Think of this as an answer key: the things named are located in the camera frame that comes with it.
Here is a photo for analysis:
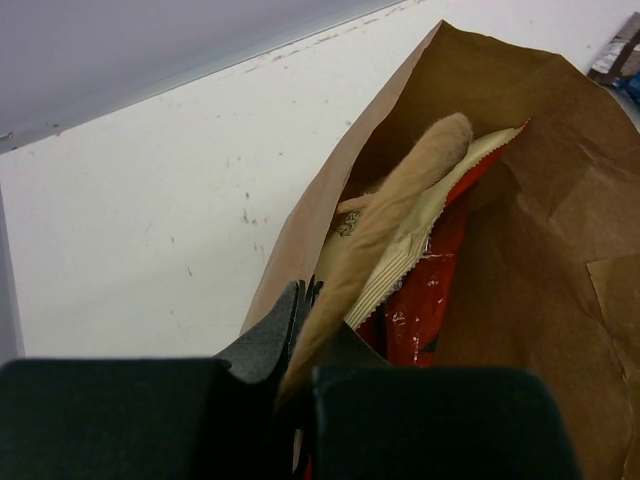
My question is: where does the brown M&M's packet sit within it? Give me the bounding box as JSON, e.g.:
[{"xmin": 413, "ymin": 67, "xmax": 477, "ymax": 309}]
[{"xmin": 587, "ymin": 12, "xmax": 639, "ymax": 86}]

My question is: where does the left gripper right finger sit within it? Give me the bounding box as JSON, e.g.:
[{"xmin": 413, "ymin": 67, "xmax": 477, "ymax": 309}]
[{"xmin": 308, "ymin": 325, "xmax": 583, "ymax": 479}]

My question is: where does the dark red chips bag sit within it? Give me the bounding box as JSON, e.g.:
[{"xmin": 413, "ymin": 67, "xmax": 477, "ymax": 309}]
[{"xmin": 310, "ymin": 114, "xmax": 521, "ymax": 336}]

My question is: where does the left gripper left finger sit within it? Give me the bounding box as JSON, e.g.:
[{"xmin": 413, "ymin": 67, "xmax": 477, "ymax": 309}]
[{"xmin": 1, "ymin": 281, "xmax": 313, "ymax": 479}]

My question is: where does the brown paper bag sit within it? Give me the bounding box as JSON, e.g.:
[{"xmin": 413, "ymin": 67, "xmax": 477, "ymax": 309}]
[{"xmin": 244, "ymin": 22, "xmax": 639, "ymax": 479}]

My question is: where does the blue snack packet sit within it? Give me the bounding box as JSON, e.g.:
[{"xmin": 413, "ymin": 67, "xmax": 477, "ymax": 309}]
[{"xmin": 613, "ymin": 71, "xmax": 640, "ymax": 107}]

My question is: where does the red cassava chips bag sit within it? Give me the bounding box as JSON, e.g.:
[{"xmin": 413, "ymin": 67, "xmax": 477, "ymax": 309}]
[{"xmin": 356, "ymin": 147, "xmax": 504, "ymax": 367}]

